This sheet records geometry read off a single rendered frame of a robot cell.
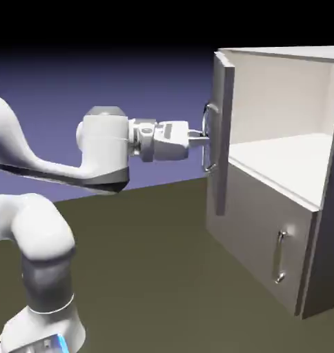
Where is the curved metal handle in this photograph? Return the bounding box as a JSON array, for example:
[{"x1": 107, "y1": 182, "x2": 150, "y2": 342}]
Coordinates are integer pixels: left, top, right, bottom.
[
  {"x1": 200, "y1": 103, "x2": 220, "y2": 172},
  {"x1": 271, "y1": 230, "x2": 290, "y2": 285}
]

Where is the grey cabinet door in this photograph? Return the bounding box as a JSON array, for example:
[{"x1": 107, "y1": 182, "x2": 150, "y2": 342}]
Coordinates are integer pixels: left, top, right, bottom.
[
  {"x1": 206, "y1": 51, "x2": 236, "y2": 216},
  {"x1": 206, "y1": 161, "x2": 319, "y2": 317}
]

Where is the grey cabinet door, closed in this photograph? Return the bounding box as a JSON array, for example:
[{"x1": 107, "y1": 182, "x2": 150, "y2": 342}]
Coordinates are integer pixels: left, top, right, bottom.
[{"x1": 206, "y1": 161, "x2": 319, "y2": 317}]

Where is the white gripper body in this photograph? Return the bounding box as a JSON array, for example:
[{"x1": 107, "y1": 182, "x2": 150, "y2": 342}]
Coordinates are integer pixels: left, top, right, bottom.
[{"x1": 153, "y1": 120, "x2": 190, "y2": 163}]

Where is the pale grey cabinet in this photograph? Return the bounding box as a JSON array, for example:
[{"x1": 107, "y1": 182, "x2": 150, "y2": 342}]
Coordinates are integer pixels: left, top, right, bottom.
[{"x1": 206, "y1": 46, "x2": 334, "y2": 321}]

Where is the curved metal handle, free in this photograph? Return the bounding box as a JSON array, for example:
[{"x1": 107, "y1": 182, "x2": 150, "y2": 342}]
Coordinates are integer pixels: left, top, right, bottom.
[{"x1": 271, "y1": 230, "x2": 290, "y2": 285}]

